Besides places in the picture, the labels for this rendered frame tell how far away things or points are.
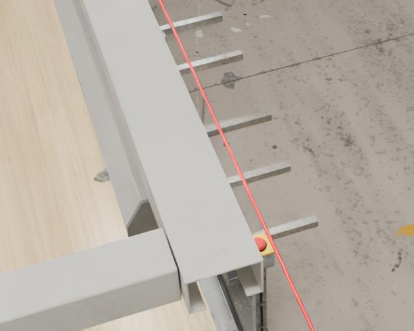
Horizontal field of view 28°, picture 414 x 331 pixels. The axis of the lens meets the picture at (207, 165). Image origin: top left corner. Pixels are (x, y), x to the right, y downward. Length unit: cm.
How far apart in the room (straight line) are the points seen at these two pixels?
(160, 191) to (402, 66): 390
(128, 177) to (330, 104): 350
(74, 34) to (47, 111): 206
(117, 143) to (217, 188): 20
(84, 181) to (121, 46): 198
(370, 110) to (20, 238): 219
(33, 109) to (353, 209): 158
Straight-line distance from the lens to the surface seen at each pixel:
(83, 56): 105
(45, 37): 347
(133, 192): 87
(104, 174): 286
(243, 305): 275
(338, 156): 409
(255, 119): 305
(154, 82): 85
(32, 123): 311
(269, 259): 225
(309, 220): 278
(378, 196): 395
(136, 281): 70
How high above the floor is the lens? 304
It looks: 49 degrees down
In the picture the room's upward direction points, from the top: 5 degrees counter-clockwise
